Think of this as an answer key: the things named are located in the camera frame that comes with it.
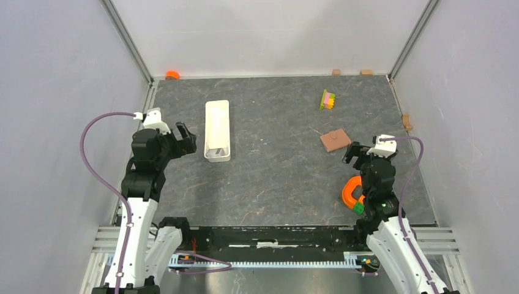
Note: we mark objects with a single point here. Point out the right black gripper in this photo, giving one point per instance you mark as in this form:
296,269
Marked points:
356,150

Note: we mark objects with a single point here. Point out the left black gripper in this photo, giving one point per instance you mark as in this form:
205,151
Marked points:
184,146

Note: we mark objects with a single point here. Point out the brown leather card holder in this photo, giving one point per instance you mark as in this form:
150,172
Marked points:
335,140

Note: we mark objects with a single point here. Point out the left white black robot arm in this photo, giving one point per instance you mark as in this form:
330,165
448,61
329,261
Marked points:
138,267

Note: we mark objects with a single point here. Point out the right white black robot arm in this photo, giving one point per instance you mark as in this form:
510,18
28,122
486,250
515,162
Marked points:
384,229

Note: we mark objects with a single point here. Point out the white rectangular tray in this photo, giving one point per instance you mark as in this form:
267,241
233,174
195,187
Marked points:
217,129

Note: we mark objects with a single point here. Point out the orange horseshoe toy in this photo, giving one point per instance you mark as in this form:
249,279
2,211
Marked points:
347,192

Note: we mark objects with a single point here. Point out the green toy block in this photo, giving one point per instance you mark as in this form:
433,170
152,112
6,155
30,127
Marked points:
358,208

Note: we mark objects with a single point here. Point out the orange round cap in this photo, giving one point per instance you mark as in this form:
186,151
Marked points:
172,75

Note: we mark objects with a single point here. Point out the colourful toy brick stack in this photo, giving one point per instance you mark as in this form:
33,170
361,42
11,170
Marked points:
327,100

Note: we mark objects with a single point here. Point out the curved wooden piece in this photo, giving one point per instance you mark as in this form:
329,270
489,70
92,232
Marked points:
405,118

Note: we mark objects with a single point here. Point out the flat wooden block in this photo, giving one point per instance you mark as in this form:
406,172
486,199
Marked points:
366,72

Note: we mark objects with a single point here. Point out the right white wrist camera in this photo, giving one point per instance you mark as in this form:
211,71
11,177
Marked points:
383,146

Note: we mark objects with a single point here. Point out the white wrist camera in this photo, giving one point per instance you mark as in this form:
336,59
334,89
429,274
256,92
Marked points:
153,120
383,146

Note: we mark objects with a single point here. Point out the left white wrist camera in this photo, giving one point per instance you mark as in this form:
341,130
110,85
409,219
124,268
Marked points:
153,120

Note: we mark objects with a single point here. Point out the blue-white cable duct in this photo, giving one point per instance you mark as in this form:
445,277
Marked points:
349,262

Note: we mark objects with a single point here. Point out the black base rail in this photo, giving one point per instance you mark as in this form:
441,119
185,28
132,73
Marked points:
320,243

